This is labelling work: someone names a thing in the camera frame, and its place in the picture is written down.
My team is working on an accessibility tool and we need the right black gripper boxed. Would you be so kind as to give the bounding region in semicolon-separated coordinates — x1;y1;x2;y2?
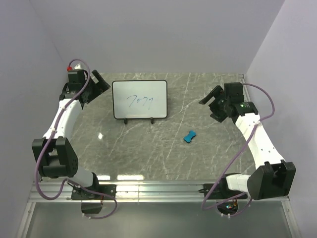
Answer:
198;86;229;123

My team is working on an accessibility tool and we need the small white whiteboard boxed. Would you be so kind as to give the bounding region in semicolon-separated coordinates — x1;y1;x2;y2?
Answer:
112;80;168;119

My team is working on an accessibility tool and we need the blue whiteboard eraser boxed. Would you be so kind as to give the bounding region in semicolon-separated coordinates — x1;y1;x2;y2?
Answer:
183;130;197;143

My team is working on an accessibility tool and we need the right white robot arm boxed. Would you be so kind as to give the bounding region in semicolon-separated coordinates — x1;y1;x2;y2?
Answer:
199;82;296;200

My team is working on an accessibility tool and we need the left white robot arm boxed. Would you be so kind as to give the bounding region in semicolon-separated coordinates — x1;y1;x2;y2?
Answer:
32;67;110;199

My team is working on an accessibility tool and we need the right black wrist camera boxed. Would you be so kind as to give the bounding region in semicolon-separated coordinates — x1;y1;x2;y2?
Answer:
224;82;244;104

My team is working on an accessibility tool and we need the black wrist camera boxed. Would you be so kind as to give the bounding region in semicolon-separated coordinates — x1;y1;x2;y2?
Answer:
224;82;244;104
68;69;86;84

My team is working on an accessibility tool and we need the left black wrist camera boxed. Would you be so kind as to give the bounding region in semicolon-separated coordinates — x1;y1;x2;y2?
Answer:
68;69;86;84

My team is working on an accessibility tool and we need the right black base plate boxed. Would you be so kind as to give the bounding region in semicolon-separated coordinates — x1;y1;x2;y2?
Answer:
199;183;242;200

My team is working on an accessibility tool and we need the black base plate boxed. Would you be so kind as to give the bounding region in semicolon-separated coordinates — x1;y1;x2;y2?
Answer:
71;184;116;200
199;183;242;200

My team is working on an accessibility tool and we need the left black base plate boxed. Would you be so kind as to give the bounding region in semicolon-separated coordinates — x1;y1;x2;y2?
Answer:
71;184;116;200

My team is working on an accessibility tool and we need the aluminium rail frame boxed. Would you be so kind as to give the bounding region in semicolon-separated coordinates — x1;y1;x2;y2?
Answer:
14;74;302;238

